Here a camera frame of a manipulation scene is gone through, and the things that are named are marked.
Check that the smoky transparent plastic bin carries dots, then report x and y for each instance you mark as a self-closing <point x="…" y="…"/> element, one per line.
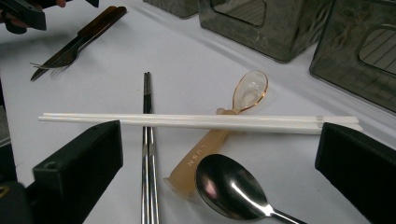
<point x="174" y="6"/>
<point x="280" y="34"/>
<point x="342" y="71"/>

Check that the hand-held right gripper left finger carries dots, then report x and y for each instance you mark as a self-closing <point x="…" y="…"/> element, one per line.
<point x="77" y="174"/>

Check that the black-tipped metal chopstick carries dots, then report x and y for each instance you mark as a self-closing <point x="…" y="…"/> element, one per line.
<point x="152" y="174"/>
<point x="145" y="174"/>

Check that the white chopstick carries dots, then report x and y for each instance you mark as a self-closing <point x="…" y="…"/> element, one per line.
<point x="218" y="125"/>
<point x="93" y="115"/>

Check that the shiny metal spoon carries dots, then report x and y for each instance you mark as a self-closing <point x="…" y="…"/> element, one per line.
<point x="227" y="186"/>

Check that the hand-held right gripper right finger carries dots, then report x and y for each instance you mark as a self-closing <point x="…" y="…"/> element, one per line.
<point x="361" y="174"/>

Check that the translucent amber plastic spoon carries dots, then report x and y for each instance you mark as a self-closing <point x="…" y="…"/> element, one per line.
<point x="250" y="90"/>

